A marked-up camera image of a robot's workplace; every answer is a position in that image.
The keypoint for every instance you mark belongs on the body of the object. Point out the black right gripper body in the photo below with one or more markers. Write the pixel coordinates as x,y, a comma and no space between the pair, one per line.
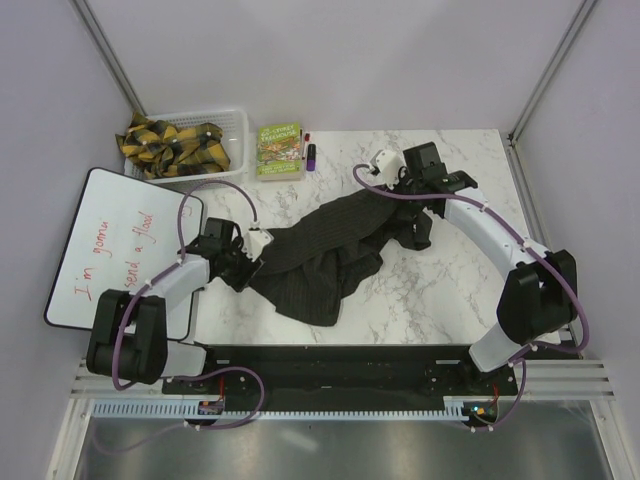
410,184

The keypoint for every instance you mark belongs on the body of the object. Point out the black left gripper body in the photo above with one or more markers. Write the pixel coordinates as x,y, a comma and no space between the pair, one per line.
239,268

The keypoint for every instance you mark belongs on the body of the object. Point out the dark striped long sleeve shirt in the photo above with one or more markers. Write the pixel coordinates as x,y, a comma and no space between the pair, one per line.
310,267

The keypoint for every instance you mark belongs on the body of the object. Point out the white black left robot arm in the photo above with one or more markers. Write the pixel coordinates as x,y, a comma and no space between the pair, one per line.
129,340

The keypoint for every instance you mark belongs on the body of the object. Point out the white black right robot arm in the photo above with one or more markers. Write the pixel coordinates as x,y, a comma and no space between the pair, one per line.
534,301

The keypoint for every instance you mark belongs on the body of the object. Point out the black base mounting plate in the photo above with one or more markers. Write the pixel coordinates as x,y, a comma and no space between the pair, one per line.
378,378

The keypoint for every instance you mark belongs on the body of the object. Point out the purple black marker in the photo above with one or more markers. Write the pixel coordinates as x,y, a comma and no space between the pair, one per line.
311,155

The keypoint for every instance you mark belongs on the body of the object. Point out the green paperback book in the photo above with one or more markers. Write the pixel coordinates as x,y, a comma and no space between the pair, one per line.
279,152

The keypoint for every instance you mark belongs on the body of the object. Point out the red white marker pen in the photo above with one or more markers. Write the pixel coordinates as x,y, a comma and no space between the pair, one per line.
304,144

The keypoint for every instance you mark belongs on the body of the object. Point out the yellow black plaid shirt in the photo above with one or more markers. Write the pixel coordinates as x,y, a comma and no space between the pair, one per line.
161,149

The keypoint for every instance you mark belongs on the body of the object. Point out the white plastic basket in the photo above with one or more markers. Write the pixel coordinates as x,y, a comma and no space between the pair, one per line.
235,141

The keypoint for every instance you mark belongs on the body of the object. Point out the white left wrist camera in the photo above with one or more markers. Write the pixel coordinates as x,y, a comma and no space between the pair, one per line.
255,241

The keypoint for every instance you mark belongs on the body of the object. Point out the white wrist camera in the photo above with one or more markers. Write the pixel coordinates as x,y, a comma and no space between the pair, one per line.
255,241
388,164

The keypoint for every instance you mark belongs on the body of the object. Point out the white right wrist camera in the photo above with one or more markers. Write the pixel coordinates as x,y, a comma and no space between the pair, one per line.
388,164

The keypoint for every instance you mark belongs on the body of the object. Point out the right aluminium frame post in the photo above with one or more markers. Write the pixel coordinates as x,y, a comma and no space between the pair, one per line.
560,54

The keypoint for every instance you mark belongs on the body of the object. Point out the aluminium frame post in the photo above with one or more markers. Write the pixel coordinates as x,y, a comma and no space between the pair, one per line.
560,54
107,53

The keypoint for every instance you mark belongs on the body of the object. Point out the white whiteboard black frame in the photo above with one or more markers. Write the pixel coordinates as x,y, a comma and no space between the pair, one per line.
124,233

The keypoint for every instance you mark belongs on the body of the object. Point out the white slotted cable duct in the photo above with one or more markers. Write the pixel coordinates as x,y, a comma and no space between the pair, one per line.
207,410

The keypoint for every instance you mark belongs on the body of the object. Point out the left aluminium frame post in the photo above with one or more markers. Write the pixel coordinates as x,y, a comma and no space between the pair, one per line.
107,53

